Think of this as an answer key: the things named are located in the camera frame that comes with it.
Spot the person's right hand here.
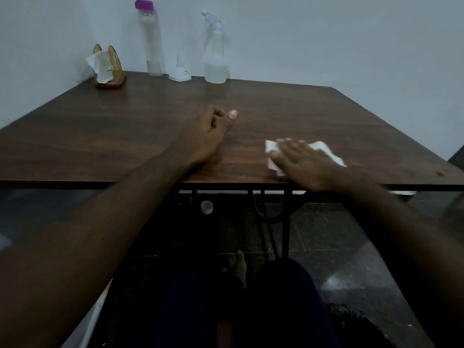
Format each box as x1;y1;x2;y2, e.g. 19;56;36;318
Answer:
270;138;342;193

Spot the person's left hand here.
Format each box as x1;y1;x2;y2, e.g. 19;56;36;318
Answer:
175;105;238;166

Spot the white paper tissue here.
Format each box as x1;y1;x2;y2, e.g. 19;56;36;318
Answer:
265;139;347;177

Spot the person's right forearm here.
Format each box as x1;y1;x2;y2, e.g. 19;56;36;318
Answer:
325;166;464;348

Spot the person's left forearm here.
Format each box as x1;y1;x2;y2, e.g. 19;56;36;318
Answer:
0;143;204;348

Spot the clear spray bottle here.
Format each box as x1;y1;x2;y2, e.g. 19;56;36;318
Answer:
201;9;230;84

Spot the small white funnel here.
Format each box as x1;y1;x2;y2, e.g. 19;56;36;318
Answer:
168;54;192;82

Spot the clear bottle with purple cap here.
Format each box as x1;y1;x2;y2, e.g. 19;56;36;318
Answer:
134;0;166;77

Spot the golden napkin holder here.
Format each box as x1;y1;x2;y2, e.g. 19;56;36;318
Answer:
92;43;127;88

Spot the person's bare foot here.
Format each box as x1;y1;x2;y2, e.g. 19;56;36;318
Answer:
223;250;248;289

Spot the white napkin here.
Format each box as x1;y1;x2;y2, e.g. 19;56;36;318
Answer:
85;51;114;84

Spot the person's right leg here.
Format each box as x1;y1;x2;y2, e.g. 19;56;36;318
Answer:
239;258;343;348

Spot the person's leg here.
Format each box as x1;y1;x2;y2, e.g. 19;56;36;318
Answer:
239;258;343;348
109;255;227;348

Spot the person's left leg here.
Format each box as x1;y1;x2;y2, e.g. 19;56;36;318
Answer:
109;255;227;348

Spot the black metal table frame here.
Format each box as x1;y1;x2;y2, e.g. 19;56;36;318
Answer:
170;182;295;261

